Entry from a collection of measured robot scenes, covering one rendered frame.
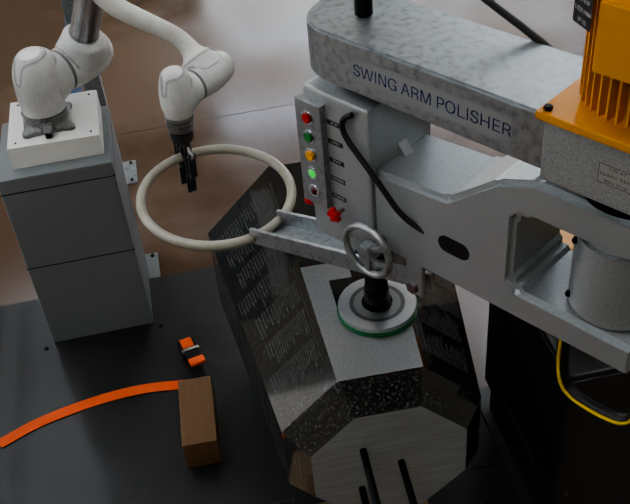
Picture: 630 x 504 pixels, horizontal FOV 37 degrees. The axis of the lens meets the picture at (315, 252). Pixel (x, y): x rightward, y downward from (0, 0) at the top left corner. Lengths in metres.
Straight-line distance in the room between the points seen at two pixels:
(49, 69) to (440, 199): 1.73
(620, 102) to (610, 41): 0.14
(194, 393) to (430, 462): 1.08
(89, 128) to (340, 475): 1.56
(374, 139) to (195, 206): 2.43
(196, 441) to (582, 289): 1.69
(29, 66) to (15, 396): 1.24
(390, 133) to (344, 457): 0.88
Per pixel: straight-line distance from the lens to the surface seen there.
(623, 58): 1.50
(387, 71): 1.91
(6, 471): 3.50
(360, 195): 2.16
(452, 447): 2.55
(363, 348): 2.46
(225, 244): 2.69
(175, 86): 2.85
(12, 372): 3.82
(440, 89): 1.83
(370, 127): 2.03
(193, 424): 3.26
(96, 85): 4.42
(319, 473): 2.52
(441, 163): 2.10
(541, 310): 1.99
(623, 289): 1.86
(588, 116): 1.67
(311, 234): 2.66
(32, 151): 3.40
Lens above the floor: 2.59
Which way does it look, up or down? 40 degrees down
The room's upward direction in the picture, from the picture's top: 6 degrees counter-clockwise
